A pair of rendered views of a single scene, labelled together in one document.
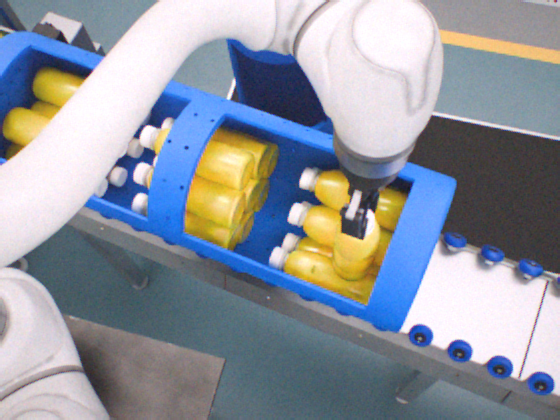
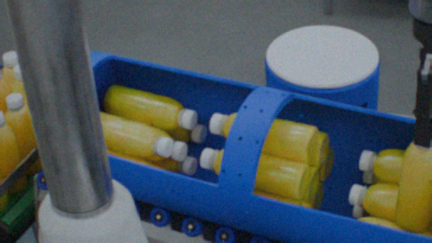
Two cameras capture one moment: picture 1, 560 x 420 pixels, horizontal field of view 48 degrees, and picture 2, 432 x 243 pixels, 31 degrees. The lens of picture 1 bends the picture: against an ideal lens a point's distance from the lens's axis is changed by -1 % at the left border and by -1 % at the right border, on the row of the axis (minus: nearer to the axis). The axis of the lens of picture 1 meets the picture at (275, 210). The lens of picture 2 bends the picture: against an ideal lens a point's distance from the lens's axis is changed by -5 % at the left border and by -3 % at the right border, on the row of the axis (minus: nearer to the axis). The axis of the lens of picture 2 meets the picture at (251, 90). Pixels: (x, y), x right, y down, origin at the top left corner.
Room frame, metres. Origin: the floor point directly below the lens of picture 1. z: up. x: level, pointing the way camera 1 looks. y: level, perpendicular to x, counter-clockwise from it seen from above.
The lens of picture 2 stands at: (-0.67, 0.29, 2.11)
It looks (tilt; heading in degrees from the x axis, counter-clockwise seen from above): 35 degrees down; 353
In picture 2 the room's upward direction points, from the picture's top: 3 degrees counter-clockwise
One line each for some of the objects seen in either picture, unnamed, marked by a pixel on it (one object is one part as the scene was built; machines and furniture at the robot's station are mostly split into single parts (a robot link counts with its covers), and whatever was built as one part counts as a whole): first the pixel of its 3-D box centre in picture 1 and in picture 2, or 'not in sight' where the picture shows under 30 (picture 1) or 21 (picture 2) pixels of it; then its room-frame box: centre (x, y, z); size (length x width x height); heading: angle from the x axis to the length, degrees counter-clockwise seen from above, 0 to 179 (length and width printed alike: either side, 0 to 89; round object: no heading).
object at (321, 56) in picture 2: not in sight; (322, 55); (0.99, -0.10, 1.03); 0.28 x 0.28 x 0.01
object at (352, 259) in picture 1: (355, 244); (419, 181); (0.32, -0.12, 1.18); 0.07 x 0.07 x 0.19
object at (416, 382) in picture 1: (417, 381); not in sight; (0.18, -0.31, 0.31); 0.06 x 0.06 x 0.63; 57
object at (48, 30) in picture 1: (49, 51); not in sight; (1.01, 0.46, 0.95); 0.10 x 0.07 x 0.10; 147
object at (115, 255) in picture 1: (114, 254); not in sight; (0.72, 0.52, 0.31); 0.06 x 0.06 x 0.63; 57
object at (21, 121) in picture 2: not in sight; (24, 135); (0.86, 0.65, 0.99); 0.07 x 0.07 x 0.19
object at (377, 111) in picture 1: (375, 66); not in sight; (0.34, -0.12, 1.65); 0.13 x 0.11 x 0.16; 21
